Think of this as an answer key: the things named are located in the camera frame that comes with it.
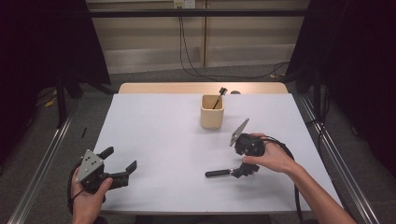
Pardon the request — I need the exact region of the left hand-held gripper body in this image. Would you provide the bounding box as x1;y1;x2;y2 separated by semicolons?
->
75;148;129;194

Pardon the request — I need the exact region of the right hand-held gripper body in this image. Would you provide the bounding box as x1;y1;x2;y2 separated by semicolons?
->
229;118;267;157

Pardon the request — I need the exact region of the cream square cup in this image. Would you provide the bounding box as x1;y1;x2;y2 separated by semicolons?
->
200;94;225;130

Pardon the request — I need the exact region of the thin black makeup brush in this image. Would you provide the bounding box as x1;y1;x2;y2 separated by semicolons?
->
212;87;229;110

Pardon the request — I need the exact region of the person's right hand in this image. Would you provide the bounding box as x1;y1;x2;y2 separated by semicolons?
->
242;133;300;175

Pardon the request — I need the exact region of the person's left hand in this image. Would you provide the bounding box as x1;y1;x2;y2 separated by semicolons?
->
70;175;115;218

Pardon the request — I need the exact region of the white table mat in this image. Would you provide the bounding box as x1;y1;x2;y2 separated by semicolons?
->
92;92;344;215

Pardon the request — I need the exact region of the black metal stand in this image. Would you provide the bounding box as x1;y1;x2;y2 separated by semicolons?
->
55;70;68;129

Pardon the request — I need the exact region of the black curtain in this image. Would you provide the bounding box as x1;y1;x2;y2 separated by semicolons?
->
284;0;396;169
0;0;111;162

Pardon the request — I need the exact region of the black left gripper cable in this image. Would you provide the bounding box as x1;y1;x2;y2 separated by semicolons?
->
66;161;85;217

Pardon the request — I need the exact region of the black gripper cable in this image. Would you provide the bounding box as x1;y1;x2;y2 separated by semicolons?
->
264;135;305;224
66;161;85;217

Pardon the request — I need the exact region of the aluminium floor rail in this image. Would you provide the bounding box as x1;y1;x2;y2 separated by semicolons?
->
300;94;381;224
7;102;78;224

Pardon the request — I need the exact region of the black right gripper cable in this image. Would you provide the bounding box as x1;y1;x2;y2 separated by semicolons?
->
264;135;305;224

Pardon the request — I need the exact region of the black wall cable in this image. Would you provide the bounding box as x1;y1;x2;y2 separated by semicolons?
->
180;16;219;78
178;16;290;80

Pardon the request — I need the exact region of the beige wall conduit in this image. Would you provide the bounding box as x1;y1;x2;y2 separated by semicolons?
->
203;0;209;68

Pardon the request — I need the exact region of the black horizontal frame bar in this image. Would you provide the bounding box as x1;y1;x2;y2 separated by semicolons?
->
88;8;312;18

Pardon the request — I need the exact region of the white wall socket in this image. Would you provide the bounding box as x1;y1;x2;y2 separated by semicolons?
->
173;0;196;9

